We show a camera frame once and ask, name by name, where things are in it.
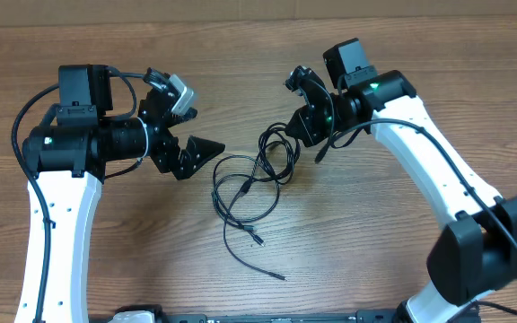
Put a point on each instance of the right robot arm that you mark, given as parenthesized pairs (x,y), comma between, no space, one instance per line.
(476,252)

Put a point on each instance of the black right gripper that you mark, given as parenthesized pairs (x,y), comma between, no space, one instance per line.
(309,134)

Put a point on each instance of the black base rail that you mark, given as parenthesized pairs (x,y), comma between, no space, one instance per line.
(154,313)

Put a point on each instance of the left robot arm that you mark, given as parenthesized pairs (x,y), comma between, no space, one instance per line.
(64,159)

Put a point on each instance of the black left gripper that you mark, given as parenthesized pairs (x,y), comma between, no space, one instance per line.
(187,164)

